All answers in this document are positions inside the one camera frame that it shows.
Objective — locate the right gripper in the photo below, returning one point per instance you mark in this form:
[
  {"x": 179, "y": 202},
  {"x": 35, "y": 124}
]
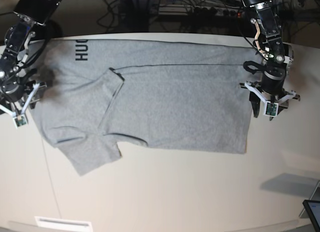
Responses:
[{"x": 15, "y": 86}]

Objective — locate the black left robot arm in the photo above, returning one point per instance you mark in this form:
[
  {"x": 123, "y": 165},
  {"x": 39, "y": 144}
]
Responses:
[{"x": 267, "y": 41}]

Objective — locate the black power strip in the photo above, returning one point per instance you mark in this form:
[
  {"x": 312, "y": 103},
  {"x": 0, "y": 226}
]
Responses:
[{"x": 197, "y": 10}]

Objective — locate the grey T-shirt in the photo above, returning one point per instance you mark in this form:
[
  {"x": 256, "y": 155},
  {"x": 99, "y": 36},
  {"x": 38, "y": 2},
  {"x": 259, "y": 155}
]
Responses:
[{"x": 178, "y": 96}]

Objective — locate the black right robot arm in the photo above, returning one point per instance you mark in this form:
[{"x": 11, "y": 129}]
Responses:
[{"x": 15, "y": 62}]

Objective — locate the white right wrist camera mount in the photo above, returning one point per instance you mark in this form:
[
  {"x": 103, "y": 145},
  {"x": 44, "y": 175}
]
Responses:
[{"x": 18, "y": 110}]

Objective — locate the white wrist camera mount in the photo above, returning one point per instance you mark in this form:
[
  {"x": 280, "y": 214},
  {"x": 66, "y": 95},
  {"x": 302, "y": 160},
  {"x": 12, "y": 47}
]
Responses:
[
  {"x": 18, "y": 110},
  {"x": 269, "y": 105}
]

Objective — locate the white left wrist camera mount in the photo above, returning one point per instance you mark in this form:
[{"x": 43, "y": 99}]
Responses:
[{"x": 269, "y": 105}]

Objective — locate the white label strip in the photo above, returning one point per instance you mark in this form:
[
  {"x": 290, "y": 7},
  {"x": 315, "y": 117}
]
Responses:
[{"x": 63, "y": 225}]

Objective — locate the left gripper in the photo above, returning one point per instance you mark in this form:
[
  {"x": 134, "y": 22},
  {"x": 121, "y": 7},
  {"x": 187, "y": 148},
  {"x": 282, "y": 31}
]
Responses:
[{"x": 272, "y": 82}]

